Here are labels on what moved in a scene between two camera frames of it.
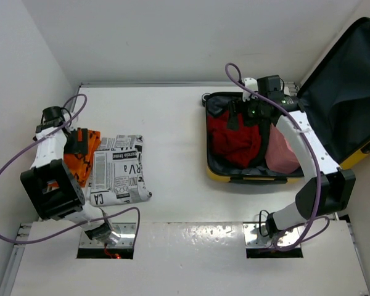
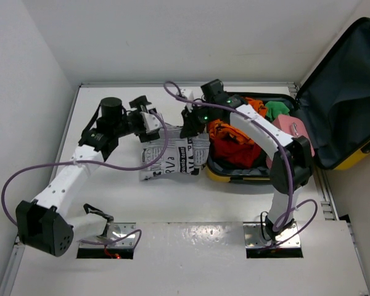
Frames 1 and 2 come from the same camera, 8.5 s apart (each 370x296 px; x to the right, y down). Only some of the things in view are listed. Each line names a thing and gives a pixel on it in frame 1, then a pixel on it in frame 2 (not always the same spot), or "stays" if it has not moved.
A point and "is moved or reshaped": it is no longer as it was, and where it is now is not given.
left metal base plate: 126,231 stays
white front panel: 189,259 stays
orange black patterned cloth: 80,145 is moved or reshaped
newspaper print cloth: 117,176 to 182,155
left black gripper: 78,147 to 138,105
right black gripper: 242,106 to 191,126
